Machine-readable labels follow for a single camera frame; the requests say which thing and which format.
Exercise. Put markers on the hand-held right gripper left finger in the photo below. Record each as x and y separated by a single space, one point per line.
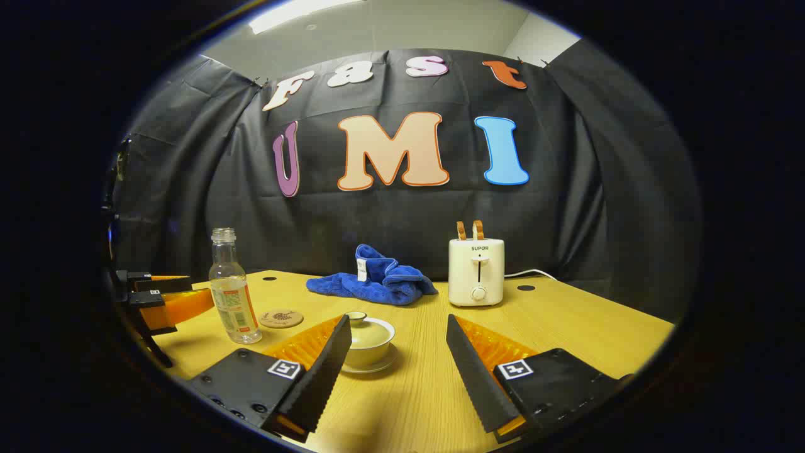
324 377

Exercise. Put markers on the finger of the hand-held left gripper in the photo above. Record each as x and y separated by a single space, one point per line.
165 285
182 308

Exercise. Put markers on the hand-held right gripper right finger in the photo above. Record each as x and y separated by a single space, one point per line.
475 377

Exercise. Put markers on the cream ceramic teacup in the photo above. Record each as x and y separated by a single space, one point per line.
368 357

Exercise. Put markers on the clear plastic water bottle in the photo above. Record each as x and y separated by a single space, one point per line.
233 296

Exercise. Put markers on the cream teacup lid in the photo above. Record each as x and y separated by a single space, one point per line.
372 330

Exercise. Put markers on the round cork coaster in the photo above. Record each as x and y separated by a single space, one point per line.
281 319

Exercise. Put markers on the cream ceramic saucer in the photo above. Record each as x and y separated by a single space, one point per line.
385 367

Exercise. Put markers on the blue towel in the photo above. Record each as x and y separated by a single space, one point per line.
377 286

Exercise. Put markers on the cream toaster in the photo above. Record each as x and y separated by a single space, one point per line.
476 270

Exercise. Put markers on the bread slice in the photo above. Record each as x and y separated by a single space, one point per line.
461 231
478 229

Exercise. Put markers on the black backdrop cloth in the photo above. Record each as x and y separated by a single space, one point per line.
409 214

